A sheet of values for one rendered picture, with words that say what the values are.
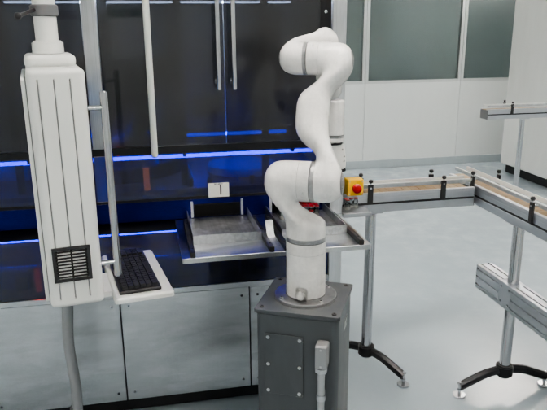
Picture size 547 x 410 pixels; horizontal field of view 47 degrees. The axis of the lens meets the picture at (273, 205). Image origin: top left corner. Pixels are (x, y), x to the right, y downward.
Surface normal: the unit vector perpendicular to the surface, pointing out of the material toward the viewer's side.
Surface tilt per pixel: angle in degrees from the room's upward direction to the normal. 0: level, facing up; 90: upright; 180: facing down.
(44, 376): 90
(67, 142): 90
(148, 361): 90
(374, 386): 0
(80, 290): 90
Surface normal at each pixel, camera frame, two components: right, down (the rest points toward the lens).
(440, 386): 0.00, -0.96
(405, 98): 0.20, 0.26
